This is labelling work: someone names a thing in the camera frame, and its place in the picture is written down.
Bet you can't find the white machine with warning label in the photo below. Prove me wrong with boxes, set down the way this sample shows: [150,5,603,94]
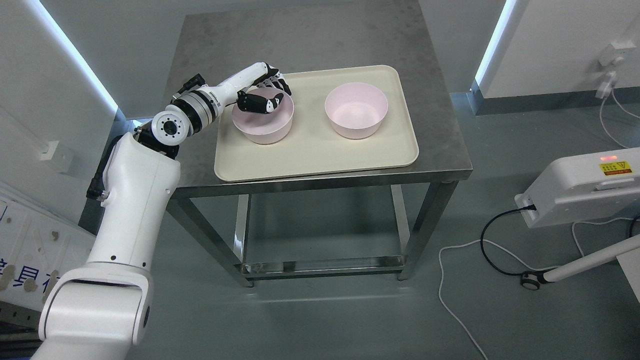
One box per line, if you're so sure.
[514,147,640,228]

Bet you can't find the pink bowl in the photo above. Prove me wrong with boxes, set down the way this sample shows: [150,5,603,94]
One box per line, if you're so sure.
[324,82,389,140]
[231,87,294,145]

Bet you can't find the black white robotic hand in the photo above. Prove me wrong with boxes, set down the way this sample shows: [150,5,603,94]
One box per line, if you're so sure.
[205,62,292,114]

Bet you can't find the stainless steel table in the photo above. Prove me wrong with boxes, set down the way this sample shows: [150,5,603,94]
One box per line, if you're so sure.
[164,0,473,287]

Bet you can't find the black power cable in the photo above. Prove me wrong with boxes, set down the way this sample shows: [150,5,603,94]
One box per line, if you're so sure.
[480,205,538,277]

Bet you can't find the beige plastic tray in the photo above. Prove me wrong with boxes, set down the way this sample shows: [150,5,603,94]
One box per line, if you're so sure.
[212,64,419,182]

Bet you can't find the white stand leg with caster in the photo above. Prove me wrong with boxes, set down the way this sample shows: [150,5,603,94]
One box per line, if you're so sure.
[519,234,640,291]

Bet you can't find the white sign board blue letters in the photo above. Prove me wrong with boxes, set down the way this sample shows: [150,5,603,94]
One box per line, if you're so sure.
[0,183,95,312]

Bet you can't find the white wall socket left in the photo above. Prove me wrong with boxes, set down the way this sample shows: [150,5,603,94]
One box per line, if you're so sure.
[39,140,74,174]

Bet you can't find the white floor cable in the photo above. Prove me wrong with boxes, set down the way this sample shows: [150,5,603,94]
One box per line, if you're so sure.
[438,238,561,360]

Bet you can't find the white wall plug right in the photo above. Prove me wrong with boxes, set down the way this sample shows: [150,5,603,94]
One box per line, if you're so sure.
[595,39,637,100]

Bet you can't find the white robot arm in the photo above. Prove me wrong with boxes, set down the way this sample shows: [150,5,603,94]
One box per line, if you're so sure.
[32,109,195,360]

